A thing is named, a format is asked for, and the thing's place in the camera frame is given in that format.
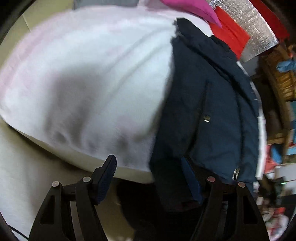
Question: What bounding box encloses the navy blue zip jacket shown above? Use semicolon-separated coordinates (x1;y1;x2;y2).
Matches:
116;19;259;240

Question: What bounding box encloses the cream leather sofa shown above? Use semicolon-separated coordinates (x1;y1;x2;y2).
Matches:
0;0;139;241

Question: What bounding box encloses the wooden side table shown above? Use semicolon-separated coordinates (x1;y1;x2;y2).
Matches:
250;55;296;163

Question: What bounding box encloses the wicker basket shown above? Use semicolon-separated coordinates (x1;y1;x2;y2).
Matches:
263;45;295;101

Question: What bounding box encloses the white pink bed sheet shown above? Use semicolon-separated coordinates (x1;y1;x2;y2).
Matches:
1;6;215;183

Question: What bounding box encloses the blue cloth in basket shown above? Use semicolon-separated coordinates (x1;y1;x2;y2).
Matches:
276;59;296;73

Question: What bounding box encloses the red pillow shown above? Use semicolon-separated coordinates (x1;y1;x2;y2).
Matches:
209;6;250;60

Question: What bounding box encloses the large red cushion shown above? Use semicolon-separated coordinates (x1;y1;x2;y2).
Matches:
250;0;290;42

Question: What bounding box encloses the silver foil insulation board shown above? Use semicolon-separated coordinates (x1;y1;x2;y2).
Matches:
208;0;279;62

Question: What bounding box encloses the magenta pillow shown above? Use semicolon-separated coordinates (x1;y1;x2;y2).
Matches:
161;0;222;28

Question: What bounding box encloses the grey garment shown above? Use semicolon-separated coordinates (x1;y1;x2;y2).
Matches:
73;0;139;9

